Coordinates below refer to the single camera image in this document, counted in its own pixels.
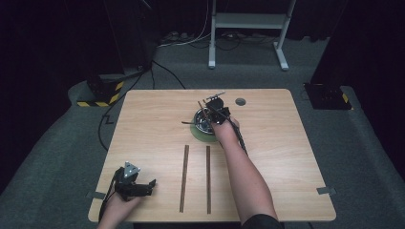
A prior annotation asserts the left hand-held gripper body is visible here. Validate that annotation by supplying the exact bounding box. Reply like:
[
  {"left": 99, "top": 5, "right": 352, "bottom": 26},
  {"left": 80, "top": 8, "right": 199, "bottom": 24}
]
[{"left": 112, "top": 160, "right": 143, "bottom": 202}]

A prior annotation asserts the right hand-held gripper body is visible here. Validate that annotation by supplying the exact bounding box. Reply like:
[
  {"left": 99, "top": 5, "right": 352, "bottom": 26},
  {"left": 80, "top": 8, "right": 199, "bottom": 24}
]
[{"left": 202, "top": 91, "right": 231, "bottom": 126}]

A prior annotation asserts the person's right hand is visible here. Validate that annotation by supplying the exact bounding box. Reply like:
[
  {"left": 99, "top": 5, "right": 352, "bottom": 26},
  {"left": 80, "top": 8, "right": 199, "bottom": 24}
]
[{"left": 211, "top": 116, "right": 241, "bottom": 146}]

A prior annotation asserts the person's left hand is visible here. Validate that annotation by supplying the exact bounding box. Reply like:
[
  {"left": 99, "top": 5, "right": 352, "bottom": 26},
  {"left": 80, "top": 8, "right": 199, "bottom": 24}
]
[{"left": 97, "top": 192, "right": 144, "bottom": 226}]

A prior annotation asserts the heap of shiny metal pieces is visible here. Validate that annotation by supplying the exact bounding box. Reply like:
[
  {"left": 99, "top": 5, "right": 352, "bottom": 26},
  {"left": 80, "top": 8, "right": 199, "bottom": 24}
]
[{"left": 196, "top": 111, "right": 211, "bottom": 131}]

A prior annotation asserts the round green coaster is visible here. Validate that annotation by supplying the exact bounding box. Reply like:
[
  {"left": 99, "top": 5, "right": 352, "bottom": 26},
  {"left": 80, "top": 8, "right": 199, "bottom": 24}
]
[{"left": 189, "top": 122, "right": 222, "bottom": 143}]

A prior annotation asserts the grey tape strip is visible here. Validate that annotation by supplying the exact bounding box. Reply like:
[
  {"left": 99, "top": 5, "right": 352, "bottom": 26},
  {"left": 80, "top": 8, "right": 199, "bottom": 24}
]
[
  {"left": 86, "top": 191, "right": 107, "bottom": 200},
  {"left": 316, "top": 186, "right": 337, "bottom": 196}
]

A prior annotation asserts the dark power strip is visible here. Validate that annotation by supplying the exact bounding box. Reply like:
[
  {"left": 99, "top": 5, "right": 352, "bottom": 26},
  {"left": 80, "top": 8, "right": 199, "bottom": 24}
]
[{"left": 160, "top": 31, "right": 194, "bottom": 45}]

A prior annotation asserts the white metal stand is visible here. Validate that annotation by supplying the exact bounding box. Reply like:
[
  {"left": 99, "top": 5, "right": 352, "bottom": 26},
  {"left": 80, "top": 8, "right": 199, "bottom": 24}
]
[{"left": 207, "top": 0, "right": 297, "bottom": 72}]

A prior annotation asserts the black yellow striped stand base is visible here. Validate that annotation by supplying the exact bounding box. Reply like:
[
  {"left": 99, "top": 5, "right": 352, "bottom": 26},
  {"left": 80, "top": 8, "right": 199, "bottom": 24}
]
[{"left": 76, "top": 74, "right": 125, "bottom": 108}]

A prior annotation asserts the black sleeve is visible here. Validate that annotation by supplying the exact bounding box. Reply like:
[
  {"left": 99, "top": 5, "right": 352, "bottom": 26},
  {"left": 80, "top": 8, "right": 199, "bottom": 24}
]
[{"left": 241, "top": 214, "right": 286, "bottom": 229}]

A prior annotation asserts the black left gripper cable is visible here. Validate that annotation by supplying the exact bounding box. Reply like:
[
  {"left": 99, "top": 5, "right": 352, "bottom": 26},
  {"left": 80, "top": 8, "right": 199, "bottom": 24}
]
[{"left": 97, "top": 176, "right": 117, "bottom": 223}]

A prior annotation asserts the white floor cable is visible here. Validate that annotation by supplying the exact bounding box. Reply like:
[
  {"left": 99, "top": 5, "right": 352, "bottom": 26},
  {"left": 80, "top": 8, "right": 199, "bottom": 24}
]
[{"left": 157, "top": 0, "right": 214, "bottom": 50}]

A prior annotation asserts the black floor cable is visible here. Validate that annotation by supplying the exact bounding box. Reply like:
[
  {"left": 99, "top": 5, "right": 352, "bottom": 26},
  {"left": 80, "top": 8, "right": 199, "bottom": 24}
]
[{"left": 96, "top": 59, "right": 187, "bottom": 153}]

